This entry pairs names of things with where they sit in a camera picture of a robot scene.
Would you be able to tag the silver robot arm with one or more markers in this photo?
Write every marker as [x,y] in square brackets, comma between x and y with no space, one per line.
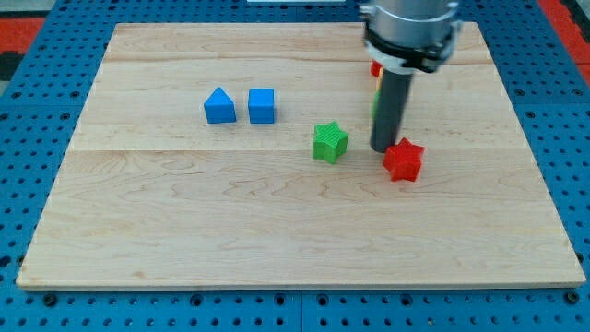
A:
[408,35]

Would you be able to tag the green star block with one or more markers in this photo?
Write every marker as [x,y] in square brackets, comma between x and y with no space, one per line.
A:
[329,142]

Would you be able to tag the green circle block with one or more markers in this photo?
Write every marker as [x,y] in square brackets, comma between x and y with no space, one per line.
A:
[375,103]

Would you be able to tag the red star block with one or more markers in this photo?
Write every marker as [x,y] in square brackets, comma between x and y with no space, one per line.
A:
[404,160]

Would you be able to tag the blue cube block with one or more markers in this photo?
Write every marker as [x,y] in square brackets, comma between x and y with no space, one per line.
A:
[261,105]

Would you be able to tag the wooden board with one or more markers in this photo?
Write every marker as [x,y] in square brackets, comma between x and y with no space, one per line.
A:
[151,197]

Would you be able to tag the blue triangle block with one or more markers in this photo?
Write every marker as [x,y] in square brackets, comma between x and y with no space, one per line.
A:
[220,108]

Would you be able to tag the yellow block behind rod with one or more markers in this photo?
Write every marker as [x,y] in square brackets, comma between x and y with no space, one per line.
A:
[379,82]

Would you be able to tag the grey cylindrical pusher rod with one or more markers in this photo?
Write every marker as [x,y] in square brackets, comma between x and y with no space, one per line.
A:
[392,103]

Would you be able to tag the red block behind rod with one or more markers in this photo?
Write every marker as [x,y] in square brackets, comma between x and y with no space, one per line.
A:
[375,68]

